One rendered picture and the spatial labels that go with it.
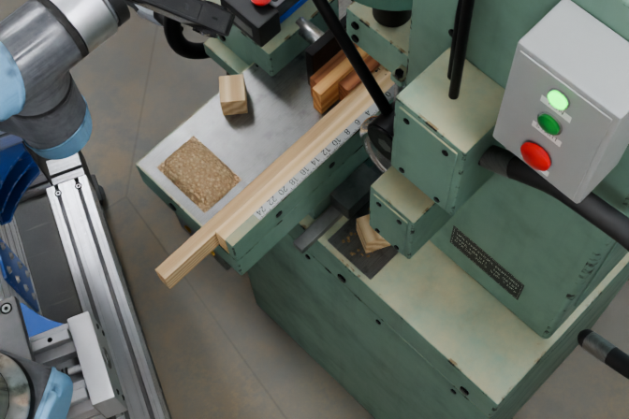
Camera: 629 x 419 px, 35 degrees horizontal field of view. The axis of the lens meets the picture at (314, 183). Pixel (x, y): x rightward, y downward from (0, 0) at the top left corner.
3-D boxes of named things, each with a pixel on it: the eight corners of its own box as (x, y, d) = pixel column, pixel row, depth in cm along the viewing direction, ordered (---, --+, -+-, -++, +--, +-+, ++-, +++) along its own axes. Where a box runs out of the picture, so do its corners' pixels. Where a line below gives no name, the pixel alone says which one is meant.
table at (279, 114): (380, -94, 163) (381, -120, 157) (524, 11, 153) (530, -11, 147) (98, 142, 146) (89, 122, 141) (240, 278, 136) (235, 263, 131)
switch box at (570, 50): (533, 95, 92) (565, -7, 77) (619, 163, 89) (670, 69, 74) (489, 137, 90) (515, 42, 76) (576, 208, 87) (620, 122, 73)
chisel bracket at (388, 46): (380, 11, 137) (382, -26, 129) (457, 72, 132) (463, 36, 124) (343, 45, 135) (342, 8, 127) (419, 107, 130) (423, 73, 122)
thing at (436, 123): (438, 118, 111) (449, 45, 97) (500, 168, 108) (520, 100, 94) (387, 166, 108) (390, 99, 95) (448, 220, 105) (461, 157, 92)
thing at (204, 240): (443, 22, 146) (445, 7, 142) (453, 30, 145) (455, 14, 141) (160, 280, 130) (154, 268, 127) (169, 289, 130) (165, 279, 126)
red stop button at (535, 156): (522, 150, 87) (528, 134, 84) (549, 171, 86) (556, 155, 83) (515, 157, 87) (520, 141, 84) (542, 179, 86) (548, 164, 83)
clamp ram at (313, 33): (322, 21, 146) (319, -15, 138) (358, 51, 143) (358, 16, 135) (278, 59, 143) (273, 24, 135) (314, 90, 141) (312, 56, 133)
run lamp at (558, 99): (547, 96, 78) (551, 83, 76) (567, 111, 77) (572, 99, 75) (542, 101, 78) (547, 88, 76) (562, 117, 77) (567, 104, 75)
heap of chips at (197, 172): (193, 135, 139) (191, 129, 138) (241, 180, 136) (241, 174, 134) (156, 167, 137) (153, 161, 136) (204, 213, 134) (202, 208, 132)
